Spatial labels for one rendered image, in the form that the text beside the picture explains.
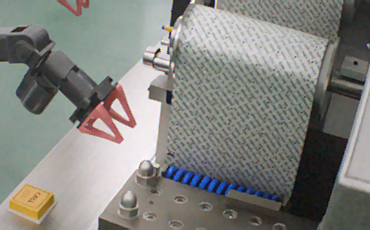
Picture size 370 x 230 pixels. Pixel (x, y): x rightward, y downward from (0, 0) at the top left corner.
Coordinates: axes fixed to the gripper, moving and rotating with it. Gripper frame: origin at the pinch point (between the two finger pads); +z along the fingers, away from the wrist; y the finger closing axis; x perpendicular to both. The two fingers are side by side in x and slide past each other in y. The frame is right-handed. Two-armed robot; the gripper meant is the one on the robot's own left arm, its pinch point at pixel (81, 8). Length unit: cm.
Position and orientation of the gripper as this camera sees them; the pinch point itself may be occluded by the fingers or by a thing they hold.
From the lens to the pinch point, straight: 185.5
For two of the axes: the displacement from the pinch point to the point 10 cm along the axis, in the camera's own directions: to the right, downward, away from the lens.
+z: 3.9, 8.4, 3.9
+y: 2.1, -4.9, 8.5
